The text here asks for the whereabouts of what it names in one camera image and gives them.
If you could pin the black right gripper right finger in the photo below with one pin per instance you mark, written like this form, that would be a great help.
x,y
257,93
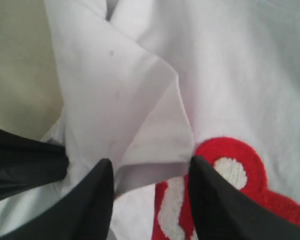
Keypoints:
x,y
221,212

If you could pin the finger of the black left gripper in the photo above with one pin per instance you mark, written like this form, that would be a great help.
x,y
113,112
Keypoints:
x,y
26,164

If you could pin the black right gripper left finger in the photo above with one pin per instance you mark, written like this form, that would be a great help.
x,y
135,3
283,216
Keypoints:
x,y
83,214

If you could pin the white t-shirt red lettering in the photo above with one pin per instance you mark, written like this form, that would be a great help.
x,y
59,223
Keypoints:
x,y
149,84

